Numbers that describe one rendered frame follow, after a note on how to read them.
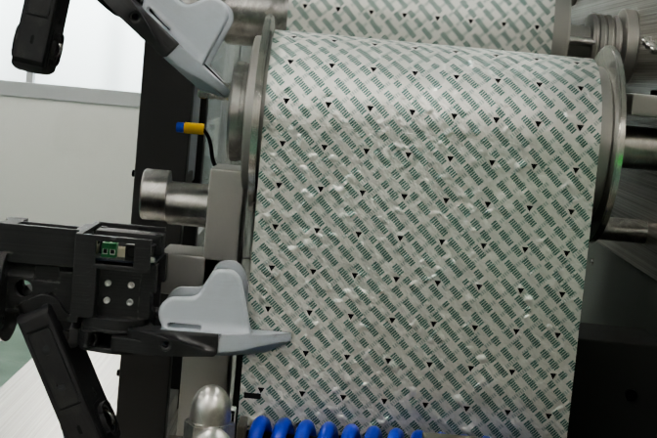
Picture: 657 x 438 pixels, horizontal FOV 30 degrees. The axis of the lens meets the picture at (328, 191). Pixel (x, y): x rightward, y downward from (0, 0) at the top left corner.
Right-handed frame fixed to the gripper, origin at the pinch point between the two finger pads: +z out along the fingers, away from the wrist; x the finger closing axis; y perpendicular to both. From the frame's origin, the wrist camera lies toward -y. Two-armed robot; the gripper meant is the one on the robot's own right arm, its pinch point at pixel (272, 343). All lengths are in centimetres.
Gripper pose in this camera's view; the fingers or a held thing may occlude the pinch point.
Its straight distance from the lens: 87.9
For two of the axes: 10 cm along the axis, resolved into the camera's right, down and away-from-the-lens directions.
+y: 0.9, -9.9, -1.0
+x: 0.1, -1.0, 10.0
